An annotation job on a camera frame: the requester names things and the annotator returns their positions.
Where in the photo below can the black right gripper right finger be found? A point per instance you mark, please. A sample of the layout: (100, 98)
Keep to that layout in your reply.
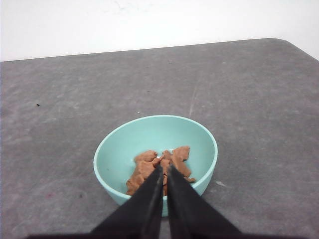
(190, 216)

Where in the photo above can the teal bowl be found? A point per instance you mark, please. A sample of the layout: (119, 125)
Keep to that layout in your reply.
(113, 161)

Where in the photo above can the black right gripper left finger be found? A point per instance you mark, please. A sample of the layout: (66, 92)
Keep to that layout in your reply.
(140, 216)

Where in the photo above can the brown beef cubes pile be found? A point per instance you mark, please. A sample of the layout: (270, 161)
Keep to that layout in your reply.
(147, 161)

